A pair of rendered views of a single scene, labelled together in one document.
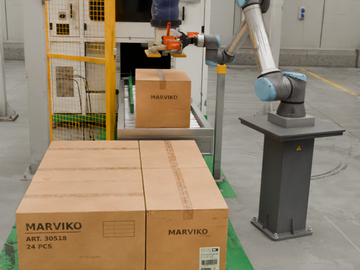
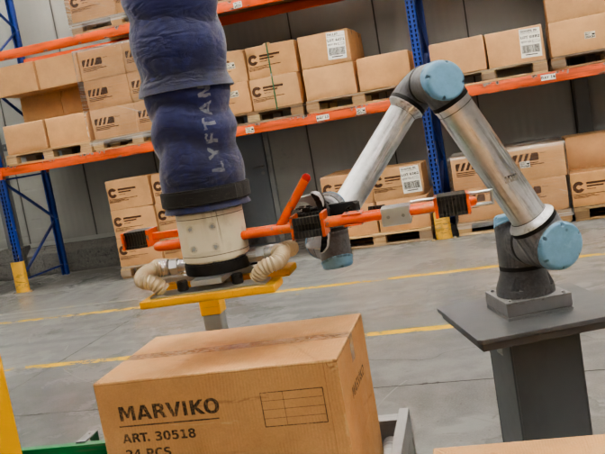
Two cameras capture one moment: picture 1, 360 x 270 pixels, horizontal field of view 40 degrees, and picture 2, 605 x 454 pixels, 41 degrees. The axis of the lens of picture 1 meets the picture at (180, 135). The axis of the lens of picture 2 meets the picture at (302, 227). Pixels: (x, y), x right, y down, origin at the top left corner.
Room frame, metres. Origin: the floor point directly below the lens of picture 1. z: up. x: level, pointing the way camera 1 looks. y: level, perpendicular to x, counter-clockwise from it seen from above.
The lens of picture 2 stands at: (2.92, 2.00, 1.46)
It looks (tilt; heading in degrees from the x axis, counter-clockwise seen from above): 7 degrees down; 289
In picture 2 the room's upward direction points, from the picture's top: 10 degrees counter-clockwise
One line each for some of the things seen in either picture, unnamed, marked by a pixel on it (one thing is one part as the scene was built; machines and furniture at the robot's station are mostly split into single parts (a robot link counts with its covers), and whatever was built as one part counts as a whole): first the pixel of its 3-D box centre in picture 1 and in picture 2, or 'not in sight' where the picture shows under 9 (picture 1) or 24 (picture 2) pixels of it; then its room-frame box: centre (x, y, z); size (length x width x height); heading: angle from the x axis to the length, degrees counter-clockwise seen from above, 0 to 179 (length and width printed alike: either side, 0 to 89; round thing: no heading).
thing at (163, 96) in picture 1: (160, 99); (248, 421); (3.78, 0.16, 0.75); 0.60 x 0.40 x 0.40; 6
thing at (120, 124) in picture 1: (121, 108); not in sight; (4.55, 0.56, 0.50); 2.31 x 0.05 x 0.19; 7
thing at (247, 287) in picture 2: (152, 51); (211, 286); (3.78, 0.23, 1.12); 0.34 x 0.10 x 0.05; 8
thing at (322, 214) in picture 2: (168, 40); (310, 224); (3.55, 0.10, 1.23); 0.10 x 0.08 x 0.06; 98
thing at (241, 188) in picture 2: (165, 22); (205, 194); (3.80, 0.13, 1.34); 0.23 x 0.23 x 0.04
